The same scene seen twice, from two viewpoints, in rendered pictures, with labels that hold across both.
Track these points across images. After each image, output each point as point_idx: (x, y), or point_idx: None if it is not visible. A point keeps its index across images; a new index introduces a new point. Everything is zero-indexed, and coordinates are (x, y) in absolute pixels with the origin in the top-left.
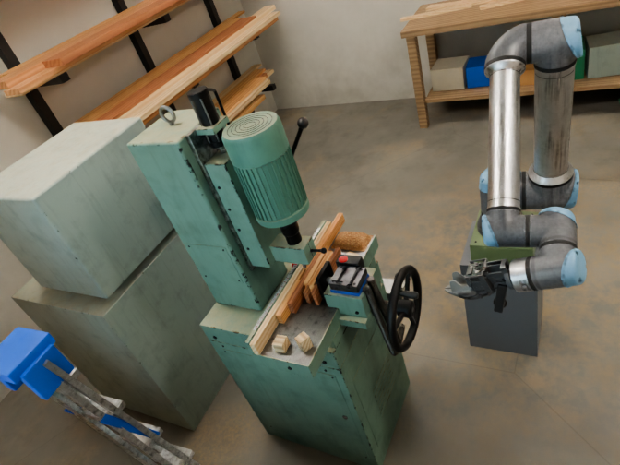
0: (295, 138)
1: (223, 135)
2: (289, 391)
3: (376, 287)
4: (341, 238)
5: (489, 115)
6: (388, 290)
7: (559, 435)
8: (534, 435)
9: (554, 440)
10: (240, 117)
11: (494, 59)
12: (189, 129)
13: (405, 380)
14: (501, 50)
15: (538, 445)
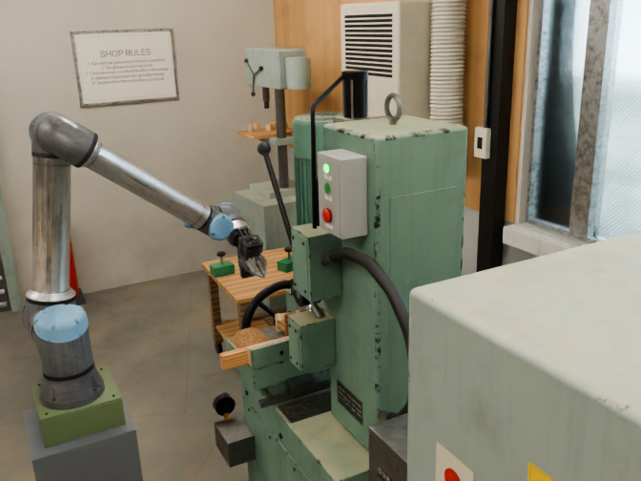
0: (273, 170)
1: None
2: None
3: None
4: (262, 335)
5: (135, 173)
6: (237, 421)
7: (216, 467)
8: (230, 477)
9: (224, 468)
10: (321, 121)
11: (95, 135)
12: (382, 117)
13: None
14: (87, 128)
15: (237, 471)
